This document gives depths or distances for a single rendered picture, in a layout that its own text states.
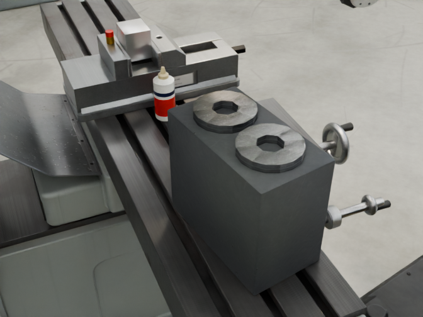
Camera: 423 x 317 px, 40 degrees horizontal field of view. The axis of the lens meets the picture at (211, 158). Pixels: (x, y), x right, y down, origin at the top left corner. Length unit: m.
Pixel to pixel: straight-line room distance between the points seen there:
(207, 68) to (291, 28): 2.53
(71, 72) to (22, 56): 2.35
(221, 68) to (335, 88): 1.93
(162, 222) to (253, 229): 0.22
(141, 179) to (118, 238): 0.30
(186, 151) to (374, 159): 1.90
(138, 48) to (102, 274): 0.51
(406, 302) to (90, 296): 0.69
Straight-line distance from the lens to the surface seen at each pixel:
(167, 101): 1.11
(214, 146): 0.75
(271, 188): 0.69
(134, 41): 1.15
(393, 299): 1.31
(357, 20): 3.91
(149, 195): 0.97
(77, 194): 1.18
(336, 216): 1.54
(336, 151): 1.61
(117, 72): 1.13
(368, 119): 2.91
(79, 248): 1.27
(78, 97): 1.14
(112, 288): 1.40
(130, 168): 1.02
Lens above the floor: 1.57
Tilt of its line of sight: 38 degrees down
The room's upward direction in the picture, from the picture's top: straight up
